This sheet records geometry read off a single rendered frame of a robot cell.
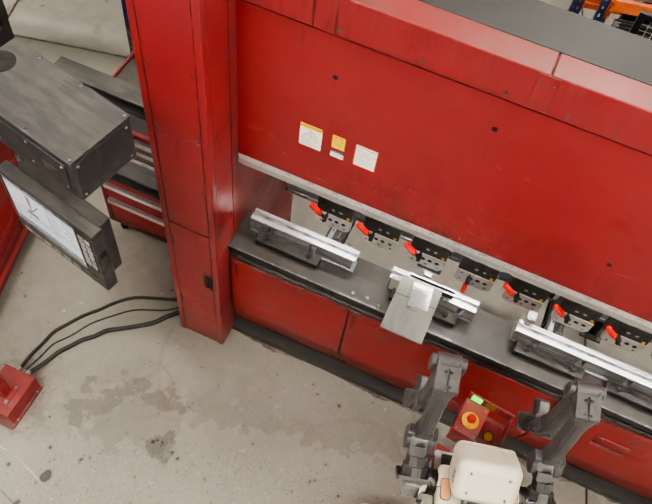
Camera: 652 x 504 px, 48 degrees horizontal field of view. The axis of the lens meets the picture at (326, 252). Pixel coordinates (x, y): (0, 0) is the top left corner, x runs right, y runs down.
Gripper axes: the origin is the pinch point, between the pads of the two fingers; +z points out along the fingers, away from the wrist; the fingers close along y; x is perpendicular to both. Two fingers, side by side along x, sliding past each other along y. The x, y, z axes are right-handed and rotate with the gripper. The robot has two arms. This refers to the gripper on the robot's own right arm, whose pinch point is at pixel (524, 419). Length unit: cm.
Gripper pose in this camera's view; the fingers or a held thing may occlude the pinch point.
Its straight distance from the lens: 300.7
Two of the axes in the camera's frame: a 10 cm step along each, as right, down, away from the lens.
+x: -2.0, 9.8, -0.8
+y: -9.8, -2.0, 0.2
